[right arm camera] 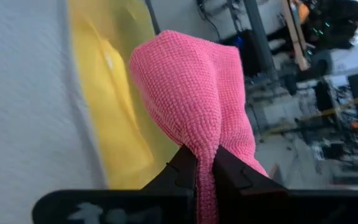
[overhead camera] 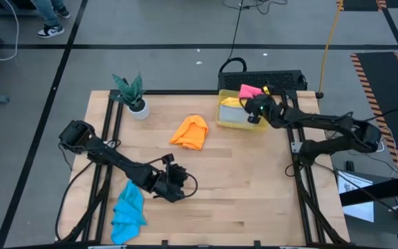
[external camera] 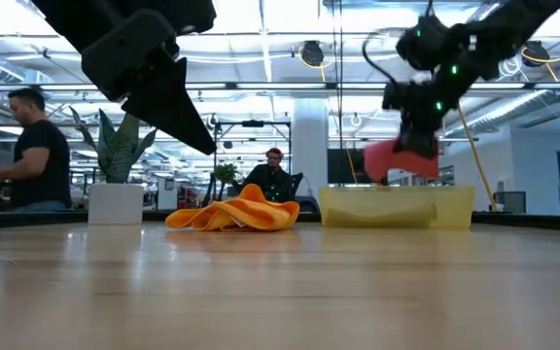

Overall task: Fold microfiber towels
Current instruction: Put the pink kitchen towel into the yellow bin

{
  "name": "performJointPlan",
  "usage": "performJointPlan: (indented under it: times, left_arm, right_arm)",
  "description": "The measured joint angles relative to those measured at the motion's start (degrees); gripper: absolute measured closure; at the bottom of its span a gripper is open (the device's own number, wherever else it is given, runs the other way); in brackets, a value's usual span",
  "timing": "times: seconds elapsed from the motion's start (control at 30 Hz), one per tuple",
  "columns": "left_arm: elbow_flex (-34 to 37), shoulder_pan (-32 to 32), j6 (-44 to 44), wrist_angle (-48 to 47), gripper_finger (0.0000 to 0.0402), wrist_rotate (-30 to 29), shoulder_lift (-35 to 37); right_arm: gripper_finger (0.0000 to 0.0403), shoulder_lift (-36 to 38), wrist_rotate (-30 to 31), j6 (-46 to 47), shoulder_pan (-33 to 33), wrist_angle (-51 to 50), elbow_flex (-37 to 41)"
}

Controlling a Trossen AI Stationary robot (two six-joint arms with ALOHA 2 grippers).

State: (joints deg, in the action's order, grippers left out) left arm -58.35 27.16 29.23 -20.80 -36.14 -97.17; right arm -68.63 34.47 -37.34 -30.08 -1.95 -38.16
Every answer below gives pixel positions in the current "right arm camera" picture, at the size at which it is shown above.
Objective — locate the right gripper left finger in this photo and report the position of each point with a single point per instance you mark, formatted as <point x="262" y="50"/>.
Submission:
<point x="120" y="205"/>

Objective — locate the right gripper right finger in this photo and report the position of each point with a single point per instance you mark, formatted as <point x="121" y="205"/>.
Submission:
<point x="275" y="205"/>

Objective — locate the grey microfiber towel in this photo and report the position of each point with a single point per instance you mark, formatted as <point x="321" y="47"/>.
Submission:
<point x="26" y="109"/>

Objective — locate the pink microfiber towel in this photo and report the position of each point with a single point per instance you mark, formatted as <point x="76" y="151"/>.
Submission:
<point x="194" y="93"/>

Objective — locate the yellow translucent plastic bin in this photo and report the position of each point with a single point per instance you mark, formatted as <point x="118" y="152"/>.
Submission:
<point x="160" y="146"/>

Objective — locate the person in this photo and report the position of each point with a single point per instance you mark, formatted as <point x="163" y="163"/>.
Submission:
<point x="334" y="21"/>

